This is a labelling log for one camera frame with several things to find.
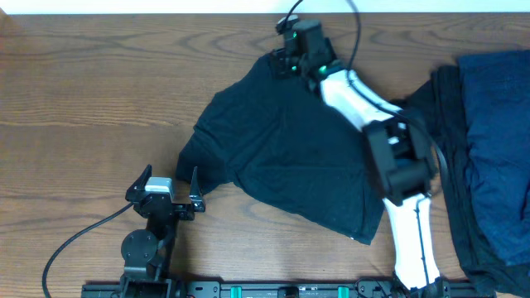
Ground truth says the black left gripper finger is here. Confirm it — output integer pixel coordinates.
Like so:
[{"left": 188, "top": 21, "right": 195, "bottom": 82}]
[
  {"left": 189, "top": 166, "right": 206, "bottom": 212},
  {"left": 125, "top": 164, "right": 152, "bottom": 202}
]

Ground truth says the dark teal t-shirt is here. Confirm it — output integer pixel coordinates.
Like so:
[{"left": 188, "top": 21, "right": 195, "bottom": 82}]
[{"left": 176, "top": 55, "right": 383, "bottom": 244}]

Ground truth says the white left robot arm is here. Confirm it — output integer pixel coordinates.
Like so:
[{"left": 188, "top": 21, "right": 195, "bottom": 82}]
[{"left": 117, "top": 165, "right": 206, "bottom": 298}]

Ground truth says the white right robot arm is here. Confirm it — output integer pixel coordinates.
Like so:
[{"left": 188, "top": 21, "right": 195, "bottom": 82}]
[{"left": 272, "top": 13, "right": 450, "bottom": 297}]

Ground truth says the black garment in pile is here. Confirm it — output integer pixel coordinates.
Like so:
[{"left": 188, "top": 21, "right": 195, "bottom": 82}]
[{"left": 397, "top": 65, "right": 529, "bottom": 297}]

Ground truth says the blue garment in pile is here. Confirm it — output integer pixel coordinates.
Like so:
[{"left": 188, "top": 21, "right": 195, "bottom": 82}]
[{"left": 458, "top": 50, "right": 529, "bottom": 266}]

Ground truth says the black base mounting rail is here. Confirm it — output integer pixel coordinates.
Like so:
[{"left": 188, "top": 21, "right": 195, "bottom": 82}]
[{"left": 81, "top": 278, "right": 482, "bottom": 298}]

